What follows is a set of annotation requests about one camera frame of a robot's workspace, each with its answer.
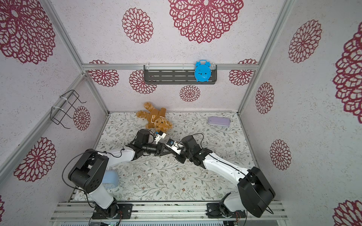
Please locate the light blue cup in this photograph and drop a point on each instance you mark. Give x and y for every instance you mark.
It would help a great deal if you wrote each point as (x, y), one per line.
(110, 179)

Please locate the aluminium front rail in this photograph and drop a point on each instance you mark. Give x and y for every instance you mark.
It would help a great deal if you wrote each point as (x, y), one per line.
(156, 211)

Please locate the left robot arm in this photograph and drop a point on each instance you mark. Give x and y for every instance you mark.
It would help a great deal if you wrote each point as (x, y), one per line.
(88, 172)

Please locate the black wire wall rack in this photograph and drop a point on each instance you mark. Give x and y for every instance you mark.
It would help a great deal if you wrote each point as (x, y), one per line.
(74, 109)

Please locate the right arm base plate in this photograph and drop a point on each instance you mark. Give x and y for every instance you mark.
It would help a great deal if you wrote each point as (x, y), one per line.
(216, 210)

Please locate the purple rectangular case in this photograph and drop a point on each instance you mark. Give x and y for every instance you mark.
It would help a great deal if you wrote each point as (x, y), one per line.
(219, 121)

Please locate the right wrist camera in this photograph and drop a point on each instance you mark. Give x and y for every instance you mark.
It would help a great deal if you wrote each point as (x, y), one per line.
(175, 146)

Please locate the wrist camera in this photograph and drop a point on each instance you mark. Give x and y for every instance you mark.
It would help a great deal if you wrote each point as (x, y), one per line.
(159, 136)
(175, 146)

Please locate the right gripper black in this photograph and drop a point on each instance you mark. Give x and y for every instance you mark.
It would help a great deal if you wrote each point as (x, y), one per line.
(181, 152)

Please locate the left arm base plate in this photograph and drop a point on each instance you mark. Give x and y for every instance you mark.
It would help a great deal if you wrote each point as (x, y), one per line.
(114, 211)

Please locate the brown teddy bear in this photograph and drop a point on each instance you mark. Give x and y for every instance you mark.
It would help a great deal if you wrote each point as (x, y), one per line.
(156, 118)

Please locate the blue alarm clock toy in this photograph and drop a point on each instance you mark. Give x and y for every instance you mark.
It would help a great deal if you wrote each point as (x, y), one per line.
(202, 71)

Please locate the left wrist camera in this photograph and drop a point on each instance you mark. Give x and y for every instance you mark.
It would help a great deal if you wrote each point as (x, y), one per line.
(159, 136)

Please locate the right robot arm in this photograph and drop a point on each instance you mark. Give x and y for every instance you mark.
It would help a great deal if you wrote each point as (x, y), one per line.
(254, 190)

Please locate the grey wall shelf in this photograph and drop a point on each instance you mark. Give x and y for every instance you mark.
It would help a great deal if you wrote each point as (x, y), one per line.
(175, 77)

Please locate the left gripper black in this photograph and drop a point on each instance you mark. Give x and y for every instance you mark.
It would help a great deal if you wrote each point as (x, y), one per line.
(160, 148)

